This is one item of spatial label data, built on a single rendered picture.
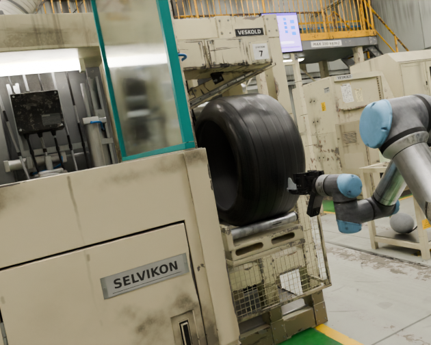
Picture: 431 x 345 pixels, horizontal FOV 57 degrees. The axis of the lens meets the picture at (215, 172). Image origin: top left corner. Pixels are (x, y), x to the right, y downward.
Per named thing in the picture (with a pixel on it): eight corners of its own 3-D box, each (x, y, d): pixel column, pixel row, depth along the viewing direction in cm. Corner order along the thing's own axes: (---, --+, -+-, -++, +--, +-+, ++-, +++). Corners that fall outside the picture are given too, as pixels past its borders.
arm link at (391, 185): (443, 80, 106) (379, 198, 141) (410, 85, 103) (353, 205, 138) (475, 105, 98) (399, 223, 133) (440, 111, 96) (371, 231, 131)
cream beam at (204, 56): (165, 72, 181) (159, 40, 180) (150, 84, 204) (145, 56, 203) (274, 62, 206) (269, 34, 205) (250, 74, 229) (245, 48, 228)
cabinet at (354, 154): (376, 205, 561) (362, 119, 553) (346, 203, 614) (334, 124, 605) (419, 192, 599) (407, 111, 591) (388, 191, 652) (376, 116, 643)
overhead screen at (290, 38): (267, 54, 523) (260, 12, 519) (265, 55, 528) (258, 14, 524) (303, 51, 548) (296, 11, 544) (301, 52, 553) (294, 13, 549)
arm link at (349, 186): (347, 202, 123) (343, 175, 122) (324, 200, 133) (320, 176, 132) (366, 197, 126) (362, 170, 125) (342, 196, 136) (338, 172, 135)
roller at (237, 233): (223, 239, 161) (228, 243, 157) (221, 229, 160) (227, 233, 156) (292, 219, 175) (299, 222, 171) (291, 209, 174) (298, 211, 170)
